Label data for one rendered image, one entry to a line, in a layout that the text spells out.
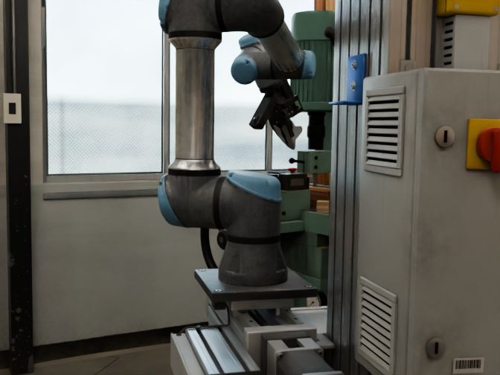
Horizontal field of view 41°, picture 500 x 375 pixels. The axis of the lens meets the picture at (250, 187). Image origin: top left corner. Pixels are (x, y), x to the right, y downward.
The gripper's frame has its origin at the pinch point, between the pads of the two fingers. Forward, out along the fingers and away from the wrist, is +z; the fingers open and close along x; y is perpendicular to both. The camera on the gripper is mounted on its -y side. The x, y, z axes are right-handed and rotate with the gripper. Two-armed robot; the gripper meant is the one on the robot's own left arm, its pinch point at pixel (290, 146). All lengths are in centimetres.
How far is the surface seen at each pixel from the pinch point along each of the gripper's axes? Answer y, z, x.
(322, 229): -10.4, 20.5, -14.1
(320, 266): -15.9, 29.9, -13.7
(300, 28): 26.1, -26.8, 8.0
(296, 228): -13.4, 19.3, -6.3
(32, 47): -6, -46, 152
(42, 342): -73, 74, 149
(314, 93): 18.3, -8.3, 3.2
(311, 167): 7.7, 12.5, 5.0
